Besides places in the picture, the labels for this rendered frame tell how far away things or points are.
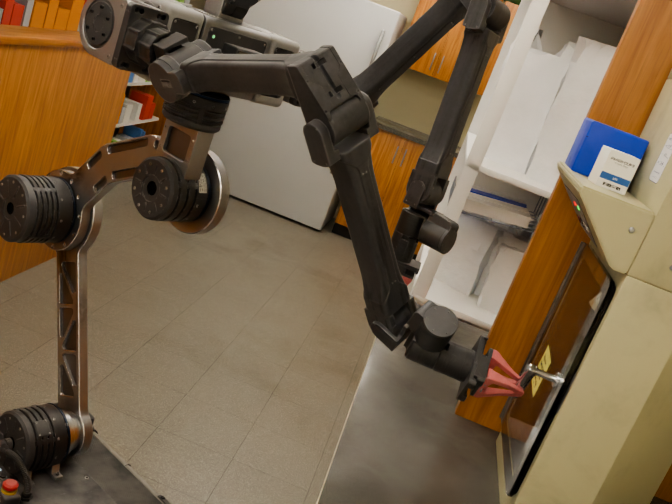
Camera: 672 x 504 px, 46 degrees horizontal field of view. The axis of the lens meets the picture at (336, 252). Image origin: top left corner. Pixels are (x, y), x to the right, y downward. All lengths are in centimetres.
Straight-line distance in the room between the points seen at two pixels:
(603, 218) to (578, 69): 132
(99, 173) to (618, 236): 135
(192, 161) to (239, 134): 460
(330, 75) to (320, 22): 504
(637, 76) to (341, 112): 65
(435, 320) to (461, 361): 10
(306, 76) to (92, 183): 111
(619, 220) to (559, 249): 39
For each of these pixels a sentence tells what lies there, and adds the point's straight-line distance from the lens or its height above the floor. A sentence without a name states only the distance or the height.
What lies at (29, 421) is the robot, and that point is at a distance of 221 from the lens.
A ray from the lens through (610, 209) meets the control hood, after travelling 122.
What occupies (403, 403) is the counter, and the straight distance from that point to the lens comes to 165.
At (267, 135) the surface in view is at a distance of 629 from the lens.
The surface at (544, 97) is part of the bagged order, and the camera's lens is 258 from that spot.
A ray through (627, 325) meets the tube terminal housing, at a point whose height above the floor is 134.
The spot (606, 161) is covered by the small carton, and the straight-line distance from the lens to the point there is 131.
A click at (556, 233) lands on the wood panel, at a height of 137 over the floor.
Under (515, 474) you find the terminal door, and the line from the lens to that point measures 138.
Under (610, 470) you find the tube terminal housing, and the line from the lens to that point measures 136.
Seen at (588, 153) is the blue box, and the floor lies 155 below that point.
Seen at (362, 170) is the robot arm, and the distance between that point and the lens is 118.
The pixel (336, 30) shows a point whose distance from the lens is 616.
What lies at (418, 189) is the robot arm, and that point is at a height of 135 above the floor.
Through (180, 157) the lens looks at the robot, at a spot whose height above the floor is 121.
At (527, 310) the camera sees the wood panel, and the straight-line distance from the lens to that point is 163.
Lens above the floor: 161
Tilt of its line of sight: 16 degrees down
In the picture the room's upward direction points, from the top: 21 degrees clockwise
